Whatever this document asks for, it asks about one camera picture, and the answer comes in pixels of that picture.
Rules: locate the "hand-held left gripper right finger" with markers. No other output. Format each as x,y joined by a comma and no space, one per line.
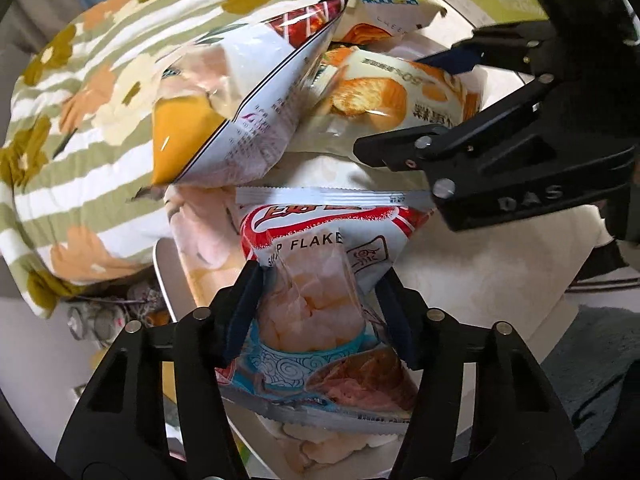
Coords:
400,330

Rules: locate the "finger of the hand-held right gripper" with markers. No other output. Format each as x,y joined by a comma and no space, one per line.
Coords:
465,55
400,150

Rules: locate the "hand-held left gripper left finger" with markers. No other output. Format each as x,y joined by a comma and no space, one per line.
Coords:
240,310

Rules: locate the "bread picture snack packet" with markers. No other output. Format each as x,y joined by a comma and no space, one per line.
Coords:
380,100

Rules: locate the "red white shrimp cracker bag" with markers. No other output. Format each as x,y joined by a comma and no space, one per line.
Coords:
310,310

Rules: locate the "white floral tray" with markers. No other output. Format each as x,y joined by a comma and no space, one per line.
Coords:
500,270

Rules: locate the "white bag with orange corner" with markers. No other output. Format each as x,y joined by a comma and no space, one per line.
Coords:
260,85

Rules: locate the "teal rug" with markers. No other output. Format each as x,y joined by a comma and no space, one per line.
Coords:
595,360

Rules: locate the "green striped floral blanket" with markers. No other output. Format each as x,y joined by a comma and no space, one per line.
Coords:
100,110

